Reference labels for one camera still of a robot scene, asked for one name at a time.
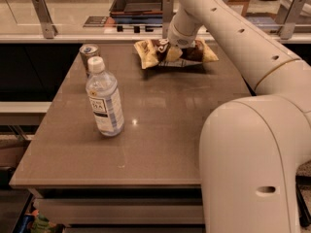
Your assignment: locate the grey table with drawers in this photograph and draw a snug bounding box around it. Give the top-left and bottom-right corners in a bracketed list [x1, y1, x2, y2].
[11, 43, 249, 233]

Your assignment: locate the silver drink can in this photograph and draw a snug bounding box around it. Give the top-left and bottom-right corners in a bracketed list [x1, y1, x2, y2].
[80, 44, 100, 75]

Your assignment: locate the clear plastic water bottle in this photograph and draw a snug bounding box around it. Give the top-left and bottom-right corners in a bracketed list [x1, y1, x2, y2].
[86, 56, 124, 137]

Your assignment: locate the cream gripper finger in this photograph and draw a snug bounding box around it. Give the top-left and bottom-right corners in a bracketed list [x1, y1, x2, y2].
[165, 46, 183, 62]

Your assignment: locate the brown chip bag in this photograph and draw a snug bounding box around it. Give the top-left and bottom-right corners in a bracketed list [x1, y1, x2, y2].
[134, 39, 219, 70]

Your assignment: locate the left metal rail bracket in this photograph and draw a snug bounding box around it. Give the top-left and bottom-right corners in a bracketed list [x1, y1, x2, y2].
[31, 0, 58, 39]

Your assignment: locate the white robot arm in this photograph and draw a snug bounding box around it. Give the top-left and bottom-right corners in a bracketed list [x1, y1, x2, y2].
[168, 0, 311, 233]

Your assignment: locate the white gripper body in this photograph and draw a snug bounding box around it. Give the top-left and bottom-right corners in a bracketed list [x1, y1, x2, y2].
[167, 21, 197, 49]

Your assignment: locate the dark open tray box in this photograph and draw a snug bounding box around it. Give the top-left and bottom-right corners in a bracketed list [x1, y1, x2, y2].
[110, 0, 162, 17]

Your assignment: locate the metal rail bracket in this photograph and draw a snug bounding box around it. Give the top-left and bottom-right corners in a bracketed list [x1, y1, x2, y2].
[162, 0, 174, 38]
[279, 0, 306, 40]
[31, 0, 58, 39]

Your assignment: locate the right metal rail bracket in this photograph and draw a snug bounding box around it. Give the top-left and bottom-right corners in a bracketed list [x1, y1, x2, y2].
[279, 0, 306, 40]

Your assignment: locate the middle metal rail bracket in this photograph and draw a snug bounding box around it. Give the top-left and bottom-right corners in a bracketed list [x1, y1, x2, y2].
[162, 0, 174, 38]

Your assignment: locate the glass barrier rail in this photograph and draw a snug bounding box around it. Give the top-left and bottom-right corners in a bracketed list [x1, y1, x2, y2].
[0, 22, 311, 45]

